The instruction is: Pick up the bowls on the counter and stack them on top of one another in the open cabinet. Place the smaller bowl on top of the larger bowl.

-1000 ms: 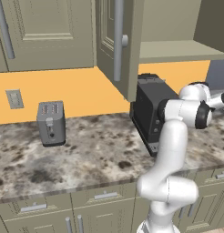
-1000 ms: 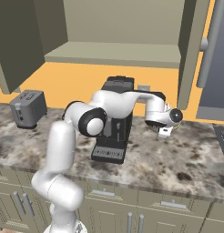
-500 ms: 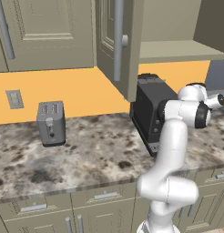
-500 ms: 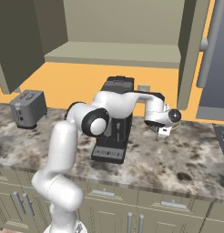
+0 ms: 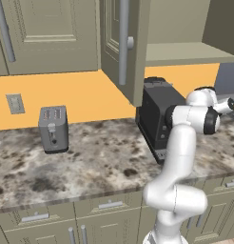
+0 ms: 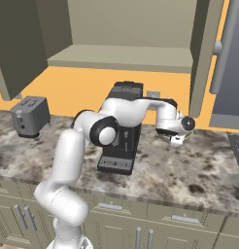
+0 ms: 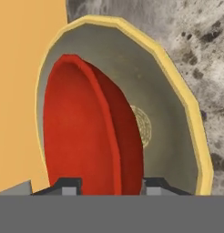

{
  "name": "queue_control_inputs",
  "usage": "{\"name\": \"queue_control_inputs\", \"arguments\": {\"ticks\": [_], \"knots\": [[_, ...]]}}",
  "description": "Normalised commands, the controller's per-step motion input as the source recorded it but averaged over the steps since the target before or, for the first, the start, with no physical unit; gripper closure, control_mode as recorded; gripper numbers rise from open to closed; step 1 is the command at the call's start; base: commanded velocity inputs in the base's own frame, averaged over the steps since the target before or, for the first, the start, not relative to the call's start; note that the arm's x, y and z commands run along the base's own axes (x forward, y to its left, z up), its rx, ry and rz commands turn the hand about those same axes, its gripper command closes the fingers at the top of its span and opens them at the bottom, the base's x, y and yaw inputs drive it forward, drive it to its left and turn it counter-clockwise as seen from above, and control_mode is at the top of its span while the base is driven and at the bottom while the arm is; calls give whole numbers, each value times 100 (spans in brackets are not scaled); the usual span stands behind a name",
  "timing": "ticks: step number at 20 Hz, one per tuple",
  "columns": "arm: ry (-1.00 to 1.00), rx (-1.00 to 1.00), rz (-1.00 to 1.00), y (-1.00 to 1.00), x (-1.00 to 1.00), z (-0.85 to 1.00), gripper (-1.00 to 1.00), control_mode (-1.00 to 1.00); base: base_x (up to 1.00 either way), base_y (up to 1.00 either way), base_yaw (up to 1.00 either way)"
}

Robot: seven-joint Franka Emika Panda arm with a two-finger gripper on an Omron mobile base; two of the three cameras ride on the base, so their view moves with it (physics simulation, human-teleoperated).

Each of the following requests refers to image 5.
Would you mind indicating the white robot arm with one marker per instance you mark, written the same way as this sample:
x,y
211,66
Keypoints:
x,y
180,149

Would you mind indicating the black coffee machine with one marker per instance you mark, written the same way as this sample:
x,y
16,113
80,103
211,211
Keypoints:
x,y
155,111

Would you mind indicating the grey two-slot toaster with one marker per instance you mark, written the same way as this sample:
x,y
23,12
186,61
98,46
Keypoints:
x,y
54,129

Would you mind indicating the beige drawer front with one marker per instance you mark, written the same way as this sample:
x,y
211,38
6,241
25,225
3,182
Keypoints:
x,y
214,186
58,212
87,205

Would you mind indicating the beige base cupboard door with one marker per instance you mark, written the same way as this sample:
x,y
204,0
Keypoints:
x,y
220,216
42,236
112,228

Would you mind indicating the beige open wall cabinet door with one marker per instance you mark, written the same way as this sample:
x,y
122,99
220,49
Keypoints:
x,y
138,57

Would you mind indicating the grey wall outlet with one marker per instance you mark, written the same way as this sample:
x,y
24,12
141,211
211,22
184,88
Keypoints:
x,y
15,104

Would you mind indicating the beige closed wall cabinet door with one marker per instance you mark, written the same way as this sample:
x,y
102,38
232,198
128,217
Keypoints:
x,y
55,35

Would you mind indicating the beige open wall cabinet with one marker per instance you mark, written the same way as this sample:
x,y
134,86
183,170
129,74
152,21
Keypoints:
x,y
185,35

